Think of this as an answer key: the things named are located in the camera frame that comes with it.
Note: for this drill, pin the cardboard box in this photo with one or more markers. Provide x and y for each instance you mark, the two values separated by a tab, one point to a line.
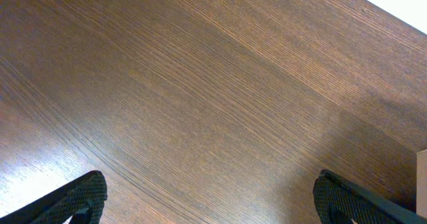
421	183

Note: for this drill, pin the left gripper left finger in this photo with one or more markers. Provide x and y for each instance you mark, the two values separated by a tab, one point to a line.
80	201

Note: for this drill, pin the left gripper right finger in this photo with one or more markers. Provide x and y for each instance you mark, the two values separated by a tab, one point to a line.
338	200

